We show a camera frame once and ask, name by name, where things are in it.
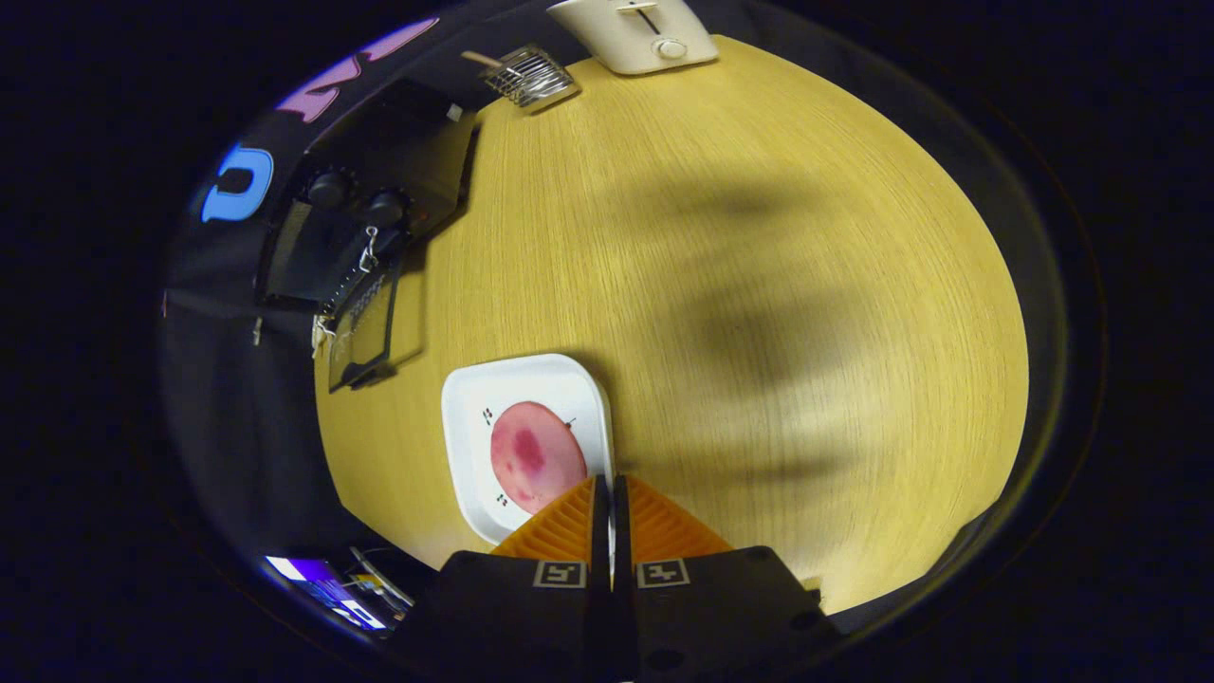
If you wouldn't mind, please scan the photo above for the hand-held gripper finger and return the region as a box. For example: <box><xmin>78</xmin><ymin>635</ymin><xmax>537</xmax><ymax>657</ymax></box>
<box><xmin>612</xmin><ymin>474</ymin><xmax>840</xmax><ymax>683</ymax></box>
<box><xmin>394</xmin><ymin>474</ymin><xmax>613</xmax><ymax>683</ymax></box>

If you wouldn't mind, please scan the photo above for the pink ham slice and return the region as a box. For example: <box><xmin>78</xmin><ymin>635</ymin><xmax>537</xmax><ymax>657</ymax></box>
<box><xmin>489</xmin><ymin>401</ymin><xmax>589</xmax><ymax>515</ymax></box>

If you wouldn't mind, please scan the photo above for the white square plate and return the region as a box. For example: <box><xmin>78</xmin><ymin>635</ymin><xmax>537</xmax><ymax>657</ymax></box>
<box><xmin>441</xmin><ymin>353</ymin><xmax>616</xmax><ymax>546</ymax></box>

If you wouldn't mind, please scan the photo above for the black toaster oven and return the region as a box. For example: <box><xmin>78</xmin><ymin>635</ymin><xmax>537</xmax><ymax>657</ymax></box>
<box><xmin>254</xmin><ymin>78</ymin><xmax>480</xmax><ymax>393</ymax></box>

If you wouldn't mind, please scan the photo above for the white pop-up toaster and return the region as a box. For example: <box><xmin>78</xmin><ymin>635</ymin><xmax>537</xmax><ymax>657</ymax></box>
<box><xmin>547</xmin><ymin>0</ymin><xmax>720</xmax><ymax>77</ymax></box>

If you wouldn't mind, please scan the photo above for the glowing display screen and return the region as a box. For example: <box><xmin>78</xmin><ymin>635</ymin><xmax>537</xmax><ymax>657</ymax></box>
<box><xmin>264</xmin><ymin>555</ymin><xmax>390</xmax><ymax>632</ymax></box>

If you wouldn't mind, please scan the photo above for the wire mesh basket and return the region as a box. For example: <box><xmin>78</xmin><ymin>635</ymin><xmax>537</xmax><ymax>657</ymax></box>
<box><xmin>479</xmin><ymin>45</ymin><xmax>581</xmax><ymax>110</ymax></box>

